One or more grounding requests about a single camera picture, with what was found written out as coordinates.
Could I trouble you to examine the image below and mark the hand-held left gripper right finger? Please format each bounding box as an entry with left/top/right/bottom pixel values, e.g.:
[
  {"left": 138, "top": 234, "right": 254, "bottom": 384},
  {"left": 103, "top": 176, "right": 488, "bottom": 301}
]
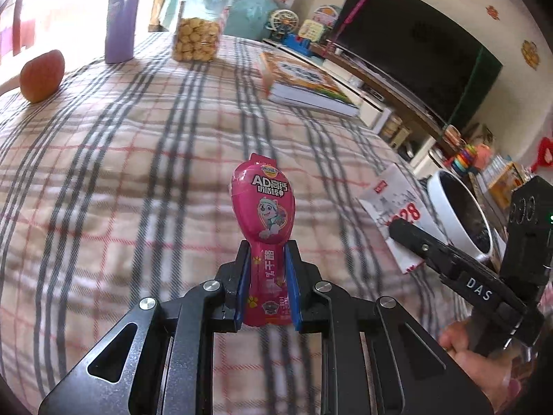
[{"left": 285, "top": 242, "right": 493, "bottom": 415}]

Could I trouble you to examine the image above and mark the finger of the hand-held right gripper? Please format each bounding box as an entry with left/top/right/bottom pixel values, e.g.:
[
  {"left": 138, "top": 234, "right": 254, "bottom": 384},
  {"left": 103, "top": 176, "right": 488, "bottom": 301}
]
[{"left": 387, "top": 217, "right": 528, "bottom": 319}]

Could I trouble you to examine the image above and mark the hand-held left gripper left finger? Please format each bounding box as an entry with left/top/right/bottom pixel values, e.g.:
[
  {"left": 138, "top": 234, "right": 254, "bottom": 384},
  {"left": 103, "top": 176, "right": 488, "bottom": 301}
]
[{"left": 38, "top": 242, "right": 255, "bottom": 415}]

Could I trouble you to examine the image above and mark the white round bowl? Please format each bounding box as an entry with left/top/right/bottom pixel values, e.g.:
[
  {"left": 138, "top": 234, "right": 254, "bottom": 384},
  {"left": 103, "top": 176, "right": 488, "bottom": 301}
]
[{"left": 425, "top": 169, "right": 503, "bottom": 265}]

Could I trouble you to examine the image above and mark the pink snack wrapper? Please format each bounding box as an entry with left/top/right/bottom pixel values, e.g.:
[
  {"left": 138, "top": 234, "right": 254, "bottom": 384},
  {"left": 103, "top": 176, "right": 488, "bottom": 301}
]
[{"left": 229, "top": 152, "right": 299, "bottom": 328}]

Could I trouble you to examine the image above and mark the person's right hand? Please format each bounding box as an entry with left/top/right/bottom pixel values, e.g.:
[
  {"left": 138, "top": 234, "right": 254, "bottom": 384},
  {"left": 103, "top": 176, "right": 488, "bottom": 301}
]
[{"left": 438, "top": 320, "right": 539, "bottom": 415}]

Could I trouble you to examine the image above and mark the white leaflet with red print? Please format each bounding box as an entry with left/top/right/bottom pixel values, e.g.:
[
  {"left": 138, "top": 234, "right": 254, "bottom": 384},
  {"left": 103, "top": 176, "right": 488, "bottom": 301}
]
[{"left": 358, "top": 163, "right": 451, "bottom": 276}]

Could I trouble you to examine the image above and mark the plaid cloth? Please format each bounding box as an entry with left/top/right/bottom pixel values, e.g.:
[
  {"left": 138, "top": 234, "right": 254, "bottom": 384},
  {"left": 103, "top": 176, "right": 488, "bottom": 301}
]
[{"left": 0, "top": 30, "right": 447, "bottom": 415}]

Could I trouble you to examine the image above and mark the white television cabinet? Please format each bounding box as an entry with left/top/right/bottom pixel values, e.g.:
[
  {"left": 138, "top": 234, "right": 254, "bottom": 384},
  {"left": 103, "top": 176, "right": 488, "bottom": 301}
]
[{"left": 263, "top": 39, "right": 459, "bottom": 179}]

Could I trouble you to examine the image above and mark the thick colourful book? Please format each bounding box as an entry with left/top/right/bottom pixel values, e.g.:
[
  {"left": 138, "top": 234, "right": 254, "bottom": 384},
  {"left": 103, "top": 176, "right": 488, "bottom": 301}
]
[{"left": 259, "top": 51, "right": 362, "bottom": 119}]

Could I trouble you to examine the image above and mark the black flat-screen television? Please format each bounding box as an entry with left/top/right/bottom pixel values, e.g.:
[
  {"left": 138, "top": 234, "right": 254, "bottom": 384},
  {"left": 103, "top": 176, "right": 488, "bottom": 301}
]
[{"left": 332, "top": 0, "right": 504, "bottom": 129}]

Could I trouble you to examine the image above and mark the blue toy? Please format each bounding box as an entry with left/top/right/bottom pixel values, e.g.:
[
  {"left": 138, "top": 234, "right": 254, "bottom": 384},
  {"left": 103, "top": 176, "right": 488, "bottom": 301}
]
[{"left": 283, "top": 32, "right": 315, "bottom": 58}]

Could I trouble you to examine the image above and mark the pink stick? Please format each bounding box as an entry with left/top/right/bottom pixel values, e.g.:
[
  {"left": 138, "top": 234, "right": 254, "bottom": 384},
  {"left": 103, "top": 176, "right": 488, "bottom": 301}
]
[{"left": 332, "top": 0, "right": 380, "bottom": 53}]

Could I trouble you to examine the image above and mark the green yellow toy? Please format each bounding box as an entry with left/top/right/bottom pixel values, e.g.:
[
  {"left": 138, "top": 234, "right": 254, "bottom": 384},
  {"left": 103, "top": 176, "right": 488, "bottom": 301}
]
[{"left": 300, "top": 18, "right": 330, "bottom": 45}]

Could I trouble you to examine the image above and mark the clear jar of biscuits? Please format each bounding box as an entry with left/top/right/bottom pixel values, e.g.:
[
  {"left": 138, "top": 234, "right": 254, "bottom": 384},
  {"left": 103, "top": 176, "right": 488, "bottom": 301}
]
[{"left": 171, "top": 0, "right": 232, "bottom": 64}]

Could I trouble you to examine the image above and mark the ferris wheel toy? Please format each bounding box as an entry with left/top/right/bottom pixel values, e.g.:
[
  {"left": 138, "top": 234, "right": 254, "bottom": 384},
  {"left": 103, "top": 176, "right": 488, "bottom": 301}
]
[{"left": 268, "top": 9, "right": 300, "bottom": 40}]

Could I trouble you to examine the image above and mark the red apple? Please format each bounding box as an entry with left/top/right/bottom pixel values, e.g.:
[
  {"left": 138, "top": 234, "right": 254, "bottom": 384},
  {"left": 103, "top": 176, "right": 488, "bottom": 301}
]
[{"left": 19, "top": 49, "right": 65, "bottom": 104}]

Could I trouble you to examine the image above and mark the purple bottle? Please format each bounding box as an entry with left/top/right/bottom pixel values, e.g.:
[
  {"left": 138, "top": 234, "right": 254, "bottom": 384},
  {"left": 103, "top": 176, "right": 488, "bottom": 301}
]
[{"left": 105, "top": 0, "right": 145, "bottom": 65}]

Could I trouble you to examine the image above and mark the sliding glass door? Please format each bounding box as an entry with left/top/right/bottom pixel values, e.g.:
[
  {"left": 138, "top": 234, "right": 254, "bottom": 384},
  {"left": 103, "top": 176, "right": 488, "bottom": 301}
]
[{"left": 0, "top": 0, "right": 114, "bottom": 88}]

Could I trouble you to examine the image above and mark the red heart wall decoration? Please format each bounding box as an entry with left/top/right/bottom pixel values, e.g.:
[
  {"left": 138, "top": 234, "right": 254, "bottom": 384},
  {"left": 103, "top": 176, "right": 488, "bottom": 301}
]
[{"left": 531, "top": 136, "right": 553, "bottom": 174}]

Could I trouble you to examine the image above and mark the rainbow stacking ring toy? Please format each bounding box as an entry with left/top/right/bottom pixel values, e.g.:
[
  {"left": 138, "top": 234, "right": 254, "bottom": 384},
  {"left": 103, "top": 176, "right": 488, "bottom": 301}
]
[{"left": 451, "top": 142, "right": 478, "bottom": 176}]

